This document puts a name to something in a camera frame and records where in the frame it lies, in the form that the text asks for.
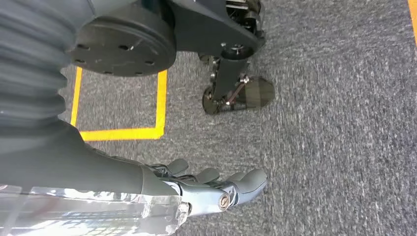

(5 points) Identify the clear plastic wrap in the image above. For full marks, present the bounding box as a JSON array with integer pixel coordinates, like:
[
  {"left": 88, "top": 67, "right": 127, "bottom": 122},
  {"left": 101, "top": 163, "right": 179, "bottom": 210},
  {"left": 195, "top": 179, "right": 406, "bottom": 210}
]
[{"left": 0, "top": 185, "right": 190, "bottom": 236}]

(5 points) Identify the yellow floor tape square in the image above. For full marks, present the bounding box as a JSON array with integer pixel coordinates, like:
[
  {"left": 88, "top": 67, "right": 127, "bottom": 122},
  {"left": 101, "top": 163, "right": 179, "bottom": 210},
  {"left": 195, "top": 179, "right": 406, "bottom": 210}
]
[{"left": 70, "top": 66, "right": 168, "bottom": 142}]

